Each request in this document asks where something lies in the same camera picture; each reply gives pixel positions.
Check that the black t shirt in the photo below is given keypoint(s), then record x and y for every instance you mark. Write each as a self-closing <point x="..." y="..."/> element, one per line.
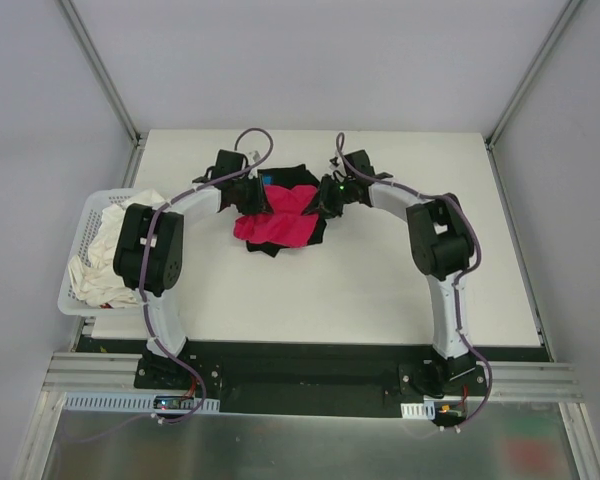
<point x="287" y="177"/>

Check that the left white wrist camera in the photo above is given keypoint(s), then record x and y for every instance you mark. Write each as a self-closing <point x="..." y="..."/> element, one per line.
<point x="253" y="156"/>

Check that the left white cable duct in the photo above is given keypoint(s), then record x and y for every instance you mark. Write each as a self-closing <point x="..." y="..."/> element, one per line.
<point x="139" y="403"/>

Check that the white cable duct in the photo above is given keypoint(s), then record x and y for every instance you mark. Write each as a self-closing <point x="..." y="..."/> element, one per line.
<point x="418" y="411"/>
<point x="139" y="403"/>

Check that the right aluminium frame post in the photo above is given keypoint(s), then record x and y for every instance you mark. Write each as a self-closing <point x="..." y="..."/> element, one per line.
<point x="549" y="44"/>

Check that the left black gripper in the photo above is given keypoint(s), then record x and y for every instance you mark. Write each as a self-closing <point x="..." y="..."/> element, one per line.
<point x="253" y="195"/>

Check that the white plastic laundry basket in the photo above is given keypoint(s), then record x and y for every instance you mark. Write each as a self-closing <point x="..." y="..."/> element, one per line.
<point x="67" y="302"/>

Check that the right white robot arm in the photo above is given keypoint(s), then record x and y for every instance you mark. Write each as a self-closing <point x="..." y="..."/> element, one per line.
<point x="442" y="245"/>

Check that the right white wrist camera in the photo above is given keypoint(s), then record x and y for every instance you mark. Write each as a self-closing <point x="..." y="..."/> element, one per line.
<point x="334" y="166"/>

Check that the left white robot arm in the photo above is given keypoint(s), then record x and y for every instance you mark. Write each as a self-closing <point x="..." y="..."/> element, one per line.
<point x="149" y="251"/>

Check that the aluminium frame post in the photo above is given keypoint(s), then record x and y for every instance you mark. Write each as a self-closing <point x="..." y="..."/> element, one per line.
<point x="549" y="44"/>
<point x="79" y="30"/>

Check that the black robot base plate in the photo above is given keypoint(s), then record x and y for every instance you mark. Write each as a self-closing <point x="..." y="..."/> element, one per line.
<point x="344" y="380"/>

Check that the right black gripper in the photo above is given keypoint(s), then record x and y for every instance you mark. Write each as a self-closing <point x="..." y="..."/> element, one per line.
<point x="328" y="198"/>

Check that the pink t shirt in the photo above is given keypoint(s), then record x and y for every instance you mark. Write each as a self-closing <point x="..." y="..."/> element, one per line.
<point x="285" y="225"/>

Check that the cream t shirt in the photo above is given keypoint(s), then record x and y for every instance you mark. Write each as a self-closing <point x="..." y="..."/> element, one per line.
<point x="90" y="271"/>

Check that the right white cable duct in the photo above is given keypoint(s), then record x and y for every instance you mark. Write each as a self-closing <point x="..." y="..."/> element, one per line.
<point x="418" y="411"/>

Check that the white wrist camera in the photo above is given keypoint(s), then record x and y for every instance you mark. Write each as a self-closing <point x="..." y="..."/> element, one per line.
<point x="253" y="156"/>
<point x="334" y="166"/>

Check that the left aluminium frame post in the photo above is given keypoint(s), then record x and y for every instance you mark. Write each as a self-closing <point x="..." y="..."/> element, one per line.
<point x="79" y="30"/>

